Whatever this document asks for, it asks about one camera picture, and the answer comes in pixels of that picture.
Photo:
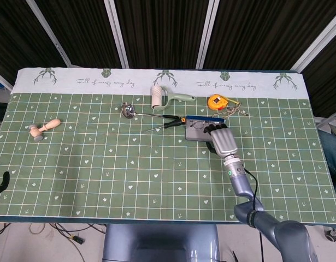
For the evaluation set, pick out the blue glasses case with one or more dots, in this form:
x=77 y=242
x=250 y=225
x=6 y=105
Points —
x=193 y=135

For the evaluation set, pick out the green grid tablecloth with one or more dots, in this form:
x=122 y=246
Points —
x=129 y=163

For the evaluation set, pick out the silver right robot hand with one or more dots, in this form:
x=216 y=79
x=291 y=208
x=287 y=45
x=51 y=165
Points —
x=223 y=142

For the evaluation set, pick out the black wire-frame eyeglasses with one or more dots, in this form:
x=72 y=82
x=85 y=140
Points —
x=196 y=125

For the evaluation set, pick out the pale green lint roller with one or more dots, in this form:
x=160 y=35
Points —
x=156 y=96

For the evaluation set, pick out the orange tape measure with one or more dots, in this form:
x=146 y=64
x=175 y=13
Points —
x=217 y=101

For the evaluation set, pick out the person leg in jeans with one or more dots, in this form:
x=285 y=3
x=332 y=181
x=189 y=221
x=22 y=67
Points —
x=333 y=152

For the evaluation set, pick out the aluminium partition post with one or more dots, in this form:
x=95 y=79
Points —
x=209 y=35
x=51 y=35
x=2 y=80
x=320 y=41
x=117 y=35

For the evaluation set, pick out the black caster wheel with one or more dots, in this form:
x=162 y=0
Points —
x=331 y=234

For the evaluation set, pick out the wooden massage hammer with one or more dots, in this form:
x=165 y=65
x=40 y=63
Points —
x=50 y=125

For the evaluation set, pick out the grey robot torso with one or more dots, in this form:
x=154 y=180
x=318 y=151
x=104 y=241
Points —
x=156 y=240

